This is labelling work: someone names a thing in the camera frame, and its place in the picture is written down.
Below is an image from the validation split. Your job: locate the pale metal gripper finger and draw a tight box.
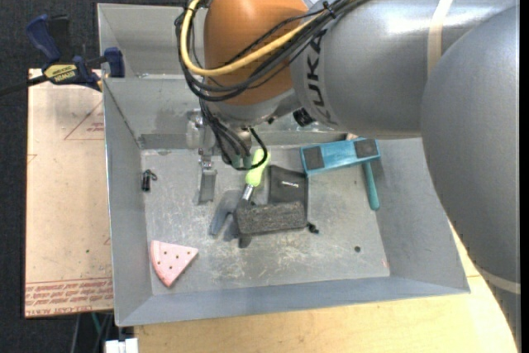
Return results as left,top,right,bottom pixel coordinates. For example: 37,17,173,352
198,149,219,204

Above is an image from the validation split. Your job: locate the pink triangular dotted sponge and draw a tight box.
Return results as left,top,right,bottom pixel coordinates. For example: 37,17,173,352
149,239,200,289

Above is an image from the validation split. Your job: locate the dark grey sponge block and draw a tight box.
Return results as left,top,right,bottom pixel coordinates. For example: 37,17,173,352
234,200,308,237

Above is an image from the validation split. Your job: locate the black fabric pouch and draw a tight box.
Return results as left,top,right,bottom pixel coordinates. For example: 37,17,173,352
267,165,320,236

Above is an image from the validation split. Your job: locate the small black clip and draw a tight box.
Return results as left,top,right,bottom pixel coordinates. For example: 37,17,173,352
141,169,159,193

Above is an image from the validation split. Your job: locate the brown cardboard board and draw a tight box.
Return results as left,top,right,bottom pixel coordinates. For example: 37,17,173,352
24,68,115,319

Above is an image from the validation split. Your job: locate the green-handled metal trowel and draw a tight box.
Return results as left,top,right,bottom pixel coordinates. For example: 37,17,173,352
208,148,272,237

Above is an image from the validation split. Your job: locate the teal hammer-shaped tool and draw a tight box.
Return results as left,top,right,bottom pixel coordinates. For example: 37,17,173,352
299,137,383,212

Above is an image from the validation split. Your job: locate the grey metal bin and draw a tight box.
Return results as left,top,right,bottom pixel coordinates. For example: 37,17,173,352
97,2,471,328

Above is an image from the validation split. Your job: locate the black cylinder on white bracket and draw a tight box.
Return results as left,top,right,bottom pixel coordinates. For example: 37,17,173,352
292,107,317,128

